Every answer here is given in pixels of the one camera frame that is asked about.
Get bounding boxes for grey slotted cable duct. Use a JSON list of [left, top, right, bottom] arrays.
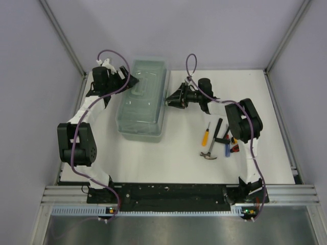
[[51, 206, 245, 217]]

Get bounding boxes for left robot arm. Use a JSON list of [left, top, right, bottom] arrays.
[[57, 65, 139, 203]]

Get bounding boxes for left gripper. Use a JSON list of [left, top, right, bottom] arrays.
[[106, 67, 139, 95]]

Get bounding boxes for orange handled screwdriver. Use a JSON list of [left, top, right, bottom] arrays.
[[201, 122, 211, 146]]

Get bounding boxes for claw hammer black handle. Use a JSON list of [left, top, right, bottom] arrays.
[[200, 118, 223, 160]]

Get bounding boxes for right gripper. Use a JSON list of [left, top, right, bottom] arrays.
[[165, 84, 202, 110]]

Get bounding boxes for translucent green tool box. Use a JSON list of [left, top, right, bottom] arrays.
[[116, 56, 170, 143]]

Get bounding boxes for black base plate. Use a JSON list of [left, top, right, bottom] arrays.
[[87, 182, 269, 212]]

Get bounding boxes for small black mallet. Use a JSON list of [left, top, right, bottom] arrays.
[[215, 126, 230, 144]]

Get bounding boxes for aluminium frame rail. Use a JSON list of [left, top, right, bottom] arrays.
[[41, 183, 319, 206]]

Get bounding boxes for blue handled screwdriver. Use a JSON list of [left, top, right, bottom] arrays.
[[225, 144, 230, 158]]

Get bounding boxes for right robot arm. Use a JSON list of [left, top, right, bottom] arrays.
[[166, 77, 266, 204]]

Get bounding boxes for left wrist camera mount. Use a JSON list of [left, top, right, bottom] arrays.
[[97, 58, 116, 73]]

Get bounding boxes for red handled pliers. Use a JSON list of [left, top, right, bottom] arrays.
[[230, 144, 240, 153]]

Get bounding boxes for orange black utility knife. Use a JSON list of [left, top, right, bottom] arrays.
[[230, 137, 238, 144]]

